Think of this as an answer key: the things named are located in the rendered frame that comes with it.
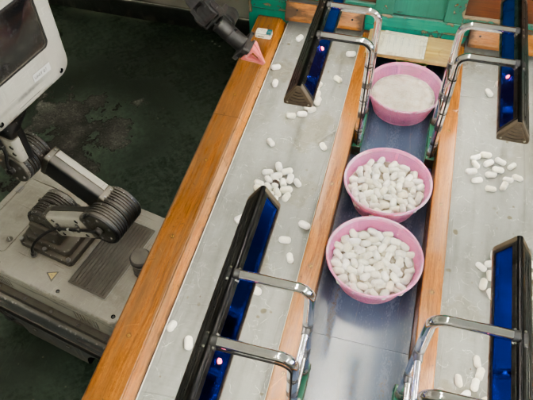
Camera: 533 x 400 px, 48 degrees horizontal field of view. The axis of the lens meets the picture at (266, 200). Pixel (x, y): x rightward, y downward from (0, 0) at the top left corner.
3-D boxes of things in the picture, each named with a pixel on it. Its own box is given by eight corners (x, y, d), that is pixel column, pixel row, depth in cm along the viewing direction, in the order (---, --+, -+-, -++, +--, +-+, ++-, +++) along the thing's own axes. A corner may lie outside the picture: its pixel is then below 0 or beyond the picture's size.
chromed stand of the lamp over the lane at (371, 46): (303, 145, 203) (309, 35, 168) (316, 106, 215) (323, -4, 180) (358, 155, 200) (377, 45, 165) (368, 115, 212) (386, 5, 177)
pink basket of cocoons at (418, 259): (315, 302, 165) (316, 285, 158) (333, 227, 181) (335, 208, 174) (412, 324, 161) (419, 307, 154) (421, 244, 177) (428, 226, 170)
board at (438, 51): (363, 55, 219) (364, 51, 218) (370, 30, 228) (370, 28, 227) (455, 68, 213) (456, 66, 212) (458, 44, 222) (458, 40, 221)
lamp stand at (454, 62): (422, 167, 196) (454, 56, 161) (427, 125, 208) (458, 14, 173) (481, 178, 193) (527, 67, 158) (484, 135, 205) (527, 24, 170)
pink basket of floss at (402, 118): (391, 142, 203) (395, 122, 196) (349, 96, 218) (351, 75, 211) (454, 117, 211) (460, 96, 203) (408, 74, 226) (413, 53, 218)
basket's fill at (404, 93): (365, 121, 209) (366, 109, 205) (373, 79, 223) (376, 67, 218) (429, 132, 205) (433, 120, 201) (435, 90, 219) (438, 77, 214)
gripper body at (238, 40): (256, 33, 201) (239, 19, 199) (247, 51, 195) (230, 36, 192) (244, 44, 206) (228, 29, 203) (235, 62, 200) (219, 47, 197)
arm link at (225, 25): (208, 30, 196) (219, 19, 192) (213, 21, 200) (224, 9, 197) (224, 44, 198) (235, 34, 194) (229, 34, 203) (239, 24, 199)
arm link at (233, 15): (192, 19, 195) (208, 2, 190) (201, 3, 203) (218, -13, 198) (220, 44, 200) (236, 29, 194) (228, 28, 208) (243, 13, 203)
